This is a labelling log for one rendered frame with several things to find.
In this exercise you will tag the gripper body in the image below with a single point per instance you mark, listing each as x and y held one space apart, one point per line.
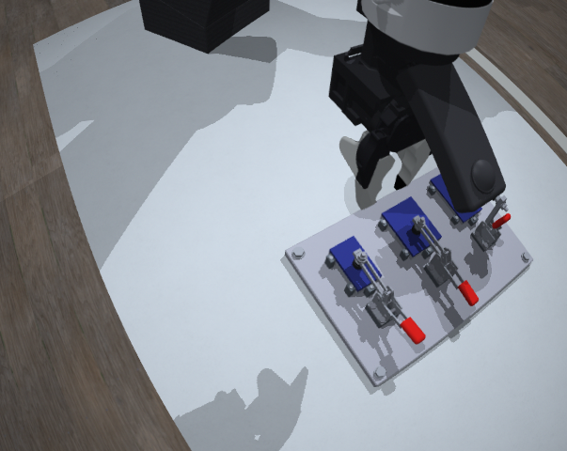
365 89

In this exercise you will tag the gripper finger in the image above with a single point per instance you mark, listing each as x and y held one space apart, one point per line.
373 161
412 160

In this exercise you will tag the grey toggle clamp with red handle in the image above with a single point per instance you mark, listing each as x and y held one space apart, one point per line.
378 308
436 270
484 237

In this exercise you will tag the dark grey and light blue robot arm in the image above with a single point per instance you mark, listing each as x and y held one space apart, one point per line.
436 94

